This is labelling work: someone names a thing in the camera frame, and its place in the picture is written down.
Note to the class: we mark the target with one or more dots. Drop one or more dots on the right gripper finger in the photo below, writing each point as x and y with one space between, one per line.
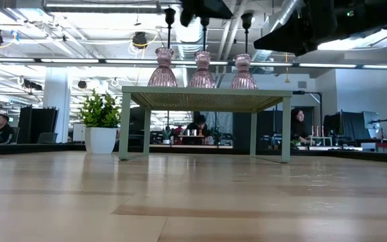
291 37

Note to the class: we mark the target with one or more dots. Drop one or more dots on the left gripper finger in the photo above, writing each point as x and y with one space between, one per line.
212 9

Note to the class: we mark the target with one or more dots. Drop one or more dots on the pink ribbed glass candle holder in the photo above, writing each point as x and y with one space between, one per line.
202 79
243 79
162 75

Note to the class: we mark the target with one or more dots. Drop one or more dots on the green perforated metal shelf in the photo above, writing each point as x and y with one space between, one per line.
207 91

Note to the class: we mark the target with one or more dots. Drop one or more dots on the small white rack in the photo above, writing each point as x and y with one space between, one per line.
320 138

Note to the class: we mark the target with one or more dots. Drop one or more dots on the grey computer monitor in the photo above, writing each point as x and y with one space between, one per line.
371 119

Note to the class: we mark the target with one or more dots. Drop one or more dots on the artificial green plant white pot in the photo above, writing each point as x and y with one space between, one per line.
100 139

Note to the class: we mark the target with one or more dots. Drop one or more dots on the white square pillar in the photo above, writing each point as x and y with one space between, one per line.
57 101

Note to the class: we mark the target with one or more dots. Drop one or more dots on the grey office chair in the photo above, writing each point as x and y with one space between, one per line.
47 138

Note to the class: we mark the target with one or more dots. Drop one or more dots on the black office cabinet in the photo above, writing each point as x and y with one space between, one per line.
32 122

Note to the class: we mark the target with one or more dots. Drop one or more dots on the black aluminium table frame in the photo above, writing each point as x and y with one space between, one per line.
45 148

